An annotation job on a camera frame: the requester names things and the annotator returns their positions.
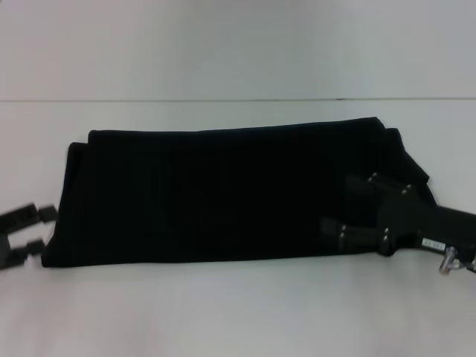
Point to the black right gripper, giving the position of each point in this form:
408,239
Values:
427,223

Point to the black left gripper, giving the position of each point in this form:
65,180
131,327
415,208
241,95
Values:
5,249

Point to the black shirt with FREE print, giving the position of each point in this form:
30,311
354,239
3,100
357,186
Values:
223,193

